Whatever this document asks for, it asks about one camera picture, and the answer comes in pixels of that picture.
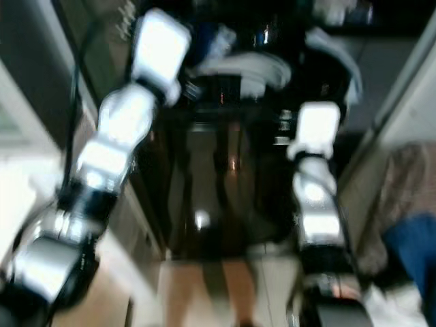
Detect grey white curved hose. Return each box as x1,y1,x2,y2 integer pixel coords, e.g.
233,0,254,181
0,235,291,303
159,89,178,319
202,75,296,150
305,27,363,103

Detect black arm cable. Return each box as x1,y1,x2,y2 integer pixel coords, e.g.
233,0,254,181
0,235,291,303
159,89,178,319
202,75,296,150
65,20,103,198

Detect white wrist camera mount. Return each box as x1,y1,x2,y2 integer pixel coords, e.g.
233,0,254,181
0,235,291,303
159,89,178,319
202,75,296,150
131,8,193,103
286,101,343,161

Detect white curved cloth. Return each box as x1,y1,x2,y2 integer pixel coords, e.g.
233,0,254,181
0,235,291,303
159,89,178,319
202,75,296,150
194,51,292,96

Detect brown garment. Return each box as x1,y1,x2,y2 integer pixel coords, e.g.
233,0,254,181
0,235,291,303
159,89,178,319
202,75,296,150
358,143,436,273

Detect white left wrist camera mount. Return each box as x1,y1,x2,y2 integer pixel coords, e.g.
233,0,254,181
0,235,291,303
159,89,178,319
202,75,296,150
131,8,193,103

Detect blue garment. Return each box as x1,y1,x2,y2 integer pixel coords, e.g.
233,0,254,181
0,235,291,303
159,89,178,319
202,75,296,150
381,215,436,304

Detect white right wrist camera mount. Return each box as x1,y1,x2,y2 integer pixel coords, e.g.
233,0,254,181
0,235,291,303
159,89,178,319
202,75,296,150
286,101,343,161

